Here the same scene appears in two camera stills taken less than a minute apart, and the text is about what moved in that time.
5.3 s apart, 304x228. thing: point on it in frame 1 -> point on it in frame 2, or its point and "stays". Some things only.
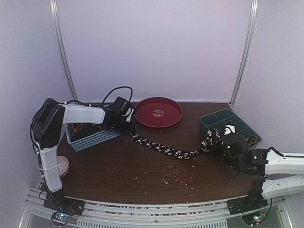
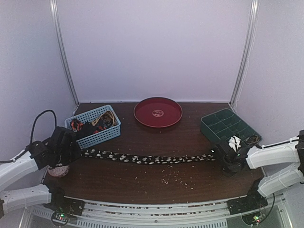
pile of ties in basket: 77,128 stays
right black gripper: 218,147 -> 221,152
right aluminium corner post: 254,17 stays
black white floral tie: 211,140 -> 148,159
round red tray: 158,112 stays
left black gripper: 129,130 -> 77,153
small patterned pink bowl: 63,166 stays
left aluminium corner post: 53,4 stays
